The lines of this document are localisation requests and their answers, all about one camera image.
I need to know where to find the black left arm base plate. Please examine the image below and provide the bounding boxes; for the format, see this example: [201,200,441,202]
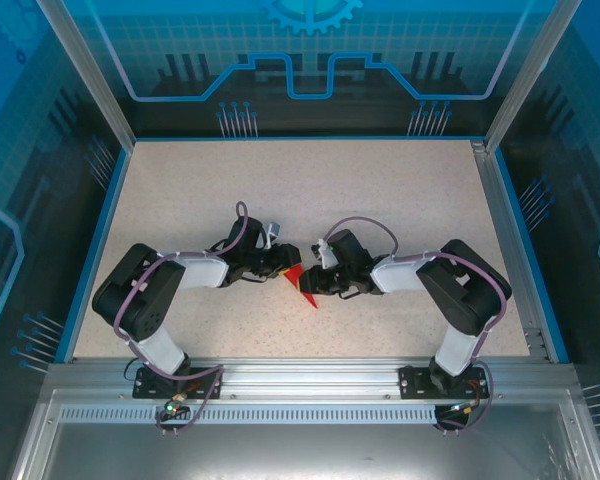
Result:
[132,364,225,400]

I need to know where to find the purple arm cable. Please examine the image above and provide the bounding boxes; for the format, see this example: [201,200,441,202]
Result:
[326,217,509,436]
[112,200,251,436]

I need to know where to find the slotted grey cable duct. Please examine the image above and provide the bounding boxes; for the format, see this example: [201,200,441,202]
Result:
[59,405,441,426]

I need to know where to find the aluminium frame post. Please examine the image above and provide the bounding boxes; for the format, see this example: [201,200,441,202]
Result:
[484,0,570,151]
[34,0,137,151]

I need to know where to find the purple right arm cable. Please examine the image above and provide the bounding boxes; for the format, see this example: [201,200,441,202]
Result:
[326,217,509,436]

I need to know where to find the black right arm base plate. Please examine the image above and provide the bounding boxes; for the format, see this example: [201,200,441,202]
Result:
[398,363,486,400]

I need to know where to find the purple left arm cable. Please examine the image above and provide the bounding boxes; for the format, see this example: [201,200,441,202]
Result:
[112,200,251,436]

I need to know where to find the aluminium table side rail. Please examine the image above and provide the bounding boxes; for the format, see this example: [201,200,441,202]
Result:
[472,139,551,362]

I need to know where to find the long aluminium mounting rail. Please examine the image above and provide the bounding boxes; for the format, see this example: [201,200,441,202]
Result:
[47,357,576,401]

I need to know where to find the red paper sheet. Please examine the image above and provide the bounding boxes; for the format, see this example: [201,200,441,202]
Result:
[279,263,321,310]

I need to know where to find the steel sheet metal tray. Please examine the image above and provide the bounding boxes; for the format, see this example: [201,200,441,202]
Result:
[9,389,600,480]

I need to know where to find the blue table edge strip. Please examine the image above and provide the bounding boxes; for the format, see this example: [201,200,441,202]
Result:
[494,148,572,364]
[53,144,134,364]

